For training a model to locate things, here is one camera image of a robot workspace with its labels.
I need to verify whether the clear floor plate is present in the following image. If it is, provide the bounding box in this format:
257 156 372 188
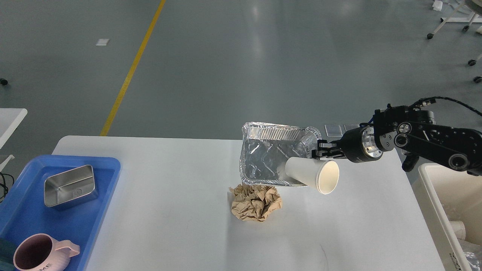
344 123 360 132
324 125 344 137

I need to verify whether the white paper cup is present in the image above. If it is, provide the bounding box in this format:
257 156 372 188
285 157 340 195

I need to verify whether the white paper scrap on floor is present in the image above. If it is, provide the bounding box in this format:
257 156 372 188
95 38 110 46

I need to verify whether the stainless steel rectangular container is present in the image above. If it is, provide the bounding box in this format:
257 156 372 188
44 164 99 211

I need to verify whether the aluminium foil tray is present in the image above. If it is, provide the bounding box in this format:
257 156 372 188
239 122 322 187

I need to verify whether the white wheeled cart frame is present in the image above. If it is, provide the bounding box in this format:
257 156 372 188
426 0 482 40

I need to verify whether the blue plastic tray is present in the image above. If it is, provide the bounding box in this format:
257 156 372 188
1 155 122 271

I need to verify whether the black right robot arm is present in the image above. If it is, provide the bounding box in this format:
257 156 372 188
311 96 482 176

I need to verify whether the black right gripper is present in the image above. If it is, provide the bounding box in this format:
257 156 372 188
311 126 383 163

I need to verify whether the brown paper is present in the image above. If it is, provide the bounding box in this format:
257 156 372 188
229 183 284 222

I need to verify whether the clear floor plate right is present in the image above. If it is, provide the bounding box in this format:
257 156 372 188
344 123 360 132

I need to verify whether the white waste bin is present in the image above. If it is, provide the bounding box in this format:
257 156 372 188
412 163 482 271

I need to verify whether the clear floor plate left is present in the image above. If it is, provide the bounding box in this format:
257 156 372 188
324 125 344 137

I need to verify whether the pink mug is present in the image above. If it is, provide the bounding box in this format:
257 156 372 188
13 233 80 271

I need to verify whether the white side table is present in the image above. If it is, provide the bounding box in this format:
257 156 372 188
0 108 28 149

